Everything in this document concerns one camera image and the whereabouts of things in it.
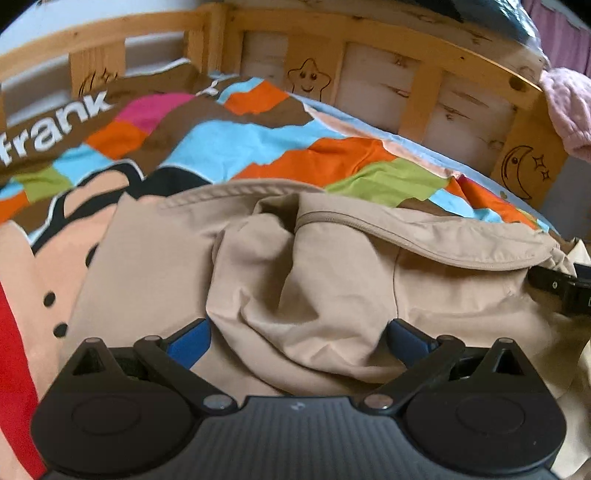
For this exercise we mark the purple curtain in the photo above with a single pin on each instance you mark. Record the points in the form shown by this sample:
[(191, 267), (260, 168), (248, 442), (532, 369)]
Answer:
[(563, 32)]

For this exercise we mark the wooden bed frame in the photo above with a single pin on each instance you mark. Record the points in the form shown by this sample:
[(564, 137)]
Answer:
[(383, 55)]

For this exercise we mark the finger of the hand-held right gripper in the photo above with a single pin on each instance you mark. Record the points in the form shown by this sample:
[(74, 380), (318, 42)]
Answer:
[(561, 288)]

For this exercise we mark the brown colourful printed blanket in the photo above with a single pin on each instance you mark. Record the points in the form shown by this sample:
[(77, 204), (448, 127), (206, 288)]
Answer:
[(277, 138)]

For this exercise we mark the pink fluffy garment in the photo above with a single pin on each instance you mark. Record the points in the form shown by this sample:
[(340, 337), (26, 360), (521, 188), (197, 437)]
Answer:
[(572, 110)]

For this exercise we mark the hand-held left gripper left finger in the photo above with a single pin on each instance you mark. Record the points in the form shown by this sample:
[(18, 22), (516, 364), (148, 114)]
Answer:
[(190, 345)]

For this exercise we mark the beige hooded zip jacket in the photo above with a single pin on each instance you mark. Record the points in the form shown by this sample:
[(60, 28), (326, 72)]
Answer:
[(323, 277)]

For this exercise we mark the clear plastic bag of clothes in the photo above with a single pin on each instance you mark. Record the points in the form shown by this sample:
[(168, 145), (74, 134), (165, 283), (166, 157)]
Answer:
[(508, 18)]

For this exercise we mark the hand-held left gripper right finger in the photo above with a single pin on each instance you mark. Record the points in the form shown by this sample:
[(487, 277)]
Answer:
[(406, 340)]

